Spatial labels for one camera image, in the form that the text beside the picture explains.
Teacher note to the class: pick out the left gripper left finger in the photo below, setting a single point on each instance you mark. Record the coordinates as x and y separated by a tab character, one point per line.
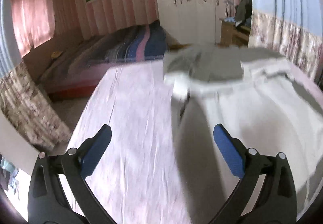
47	202

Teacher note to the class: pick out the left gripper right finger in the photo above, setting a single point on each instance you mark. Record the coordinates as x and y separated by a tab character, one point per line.
265	192

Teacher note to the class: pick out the grey and white garment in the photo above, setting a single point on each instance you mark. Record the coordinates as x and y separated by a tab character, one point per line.
261	98

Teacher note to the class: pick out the dark clothes pile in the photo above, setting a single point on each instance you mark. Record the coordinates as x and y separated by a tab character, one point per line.
243	11

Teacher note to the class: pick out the blue floral curtain left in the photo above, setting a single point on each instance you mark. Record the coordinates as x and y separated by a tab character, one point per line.
22	103

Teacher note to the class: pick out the blue floral curtain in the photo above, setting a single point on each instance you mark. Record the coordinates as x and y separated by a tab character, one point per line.
22	103
292	28

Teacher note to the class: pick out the brown bed with blankets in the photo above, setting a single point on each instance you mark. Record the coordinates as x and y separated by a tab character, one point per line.
77	72

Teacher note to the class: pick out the yellow toy on bed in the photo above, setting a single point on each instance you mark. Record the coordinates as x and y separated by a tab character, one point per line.
56	54

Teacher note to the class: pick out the wooden side table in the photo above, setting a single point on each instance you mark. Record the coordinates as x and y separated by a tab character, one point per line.
232	35

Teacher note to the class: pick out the striped blue pink blanket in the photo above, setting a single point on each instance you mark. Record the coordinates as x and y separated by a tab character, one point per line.
138	43

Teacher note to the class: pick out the blue floral curtain right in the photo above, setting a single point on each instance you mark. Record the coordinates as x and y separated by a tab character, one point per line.
292	28

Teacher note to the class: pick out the pink window curtain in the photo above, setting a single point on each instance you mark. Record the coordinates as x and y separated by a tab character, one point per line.
33	22

